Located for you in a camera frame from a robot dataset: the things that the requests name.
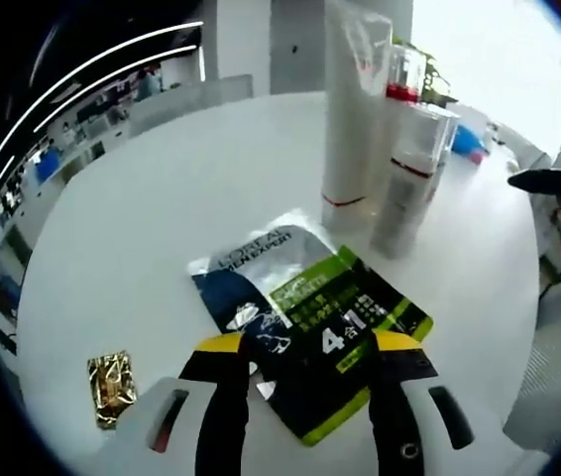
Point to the white skincare bottle thin stripe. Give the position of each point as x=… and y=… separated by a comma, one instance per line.
x=402, y=213

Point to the blue plastic crate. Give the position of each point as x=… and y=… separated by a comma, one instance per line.
x=48, y=166

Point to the green plant white pot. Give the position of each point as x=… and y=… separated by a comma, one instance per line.
x=436, y=79

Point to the large white skincare tube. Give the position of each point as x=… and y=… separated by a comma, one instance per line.
x=355, y=124

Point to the thin ceiling light strip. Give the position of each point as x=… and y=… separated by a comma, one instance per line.
x=87, y=59
x=87, y=91

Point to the gold skincare sachet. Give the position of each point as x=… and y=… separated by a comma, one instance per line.
x=112, y=392

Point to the black green skincare sachet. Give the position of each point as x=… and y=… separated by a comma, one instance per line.
x=320, y=387

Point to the grey mesh office chair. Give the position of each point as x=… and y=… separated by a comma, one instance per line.
x=548, y=387
x=228, y=88
x=166, y=116

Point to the silver blue skincare sachet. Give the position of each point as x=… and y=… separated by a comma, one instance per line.
x=241, y=277

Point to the blue pink packet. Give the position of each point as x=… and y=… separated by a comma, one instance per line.
x=469, y=139

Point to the white skincare bottle red band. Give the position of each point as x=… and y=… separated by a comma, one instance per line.
x=404, y=91

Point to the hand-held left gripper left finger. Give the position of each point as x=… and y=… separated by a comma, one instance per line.
x=221, y=406

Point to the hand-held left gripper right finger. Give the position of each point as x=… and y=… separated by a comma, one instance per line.
x=399, y=421

